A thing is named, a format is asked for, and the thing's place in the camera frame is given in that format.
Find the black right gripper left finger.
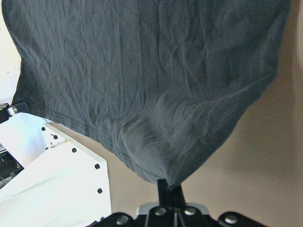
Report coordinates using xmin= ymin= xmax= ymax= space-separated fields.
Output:
xmin=157 ymin=179 xmax=173 ymax=210

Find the black printed t-shirt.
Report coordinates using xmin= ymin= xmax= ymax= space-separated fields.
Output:
xmin=2 ymin=0 xmax=290 ymax=188

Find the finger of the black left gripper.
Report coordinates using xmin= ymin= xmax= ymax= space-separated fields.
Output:
xmin=8 ymin=102 xmax=28 ymax=116

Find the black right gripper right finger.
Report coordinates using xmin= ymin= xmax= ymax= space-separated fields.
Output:
xmin=170 ymin=185 xmax=186 ymax=208

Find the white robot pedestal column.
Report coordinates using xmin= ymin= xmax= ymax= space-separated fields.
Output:
xmin=0 ymin=113 xmax=112 ymax=227

